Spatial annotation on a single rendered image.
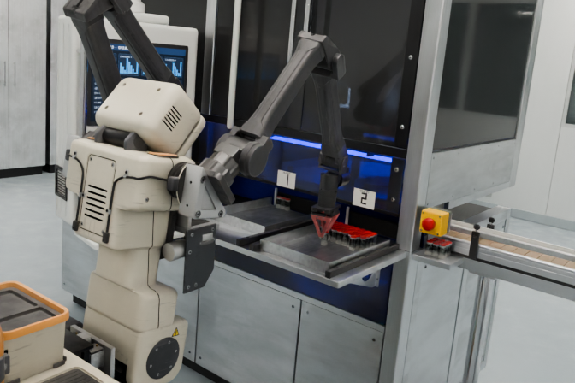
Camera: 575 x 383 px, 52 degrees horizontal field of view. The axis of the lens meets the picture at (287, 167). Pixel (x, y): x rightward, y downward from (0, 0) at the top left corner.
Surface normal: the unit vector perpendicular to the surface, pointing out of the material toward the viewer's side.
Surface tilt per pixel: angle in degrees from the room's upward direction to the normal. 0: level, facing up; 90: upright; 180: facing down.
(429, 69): 90
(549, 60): 90
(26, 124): 90
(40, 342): 92
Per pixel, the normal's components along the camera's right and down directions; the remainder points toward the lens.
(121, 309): -0.58, -0.04
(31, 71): 0.78, 0.18
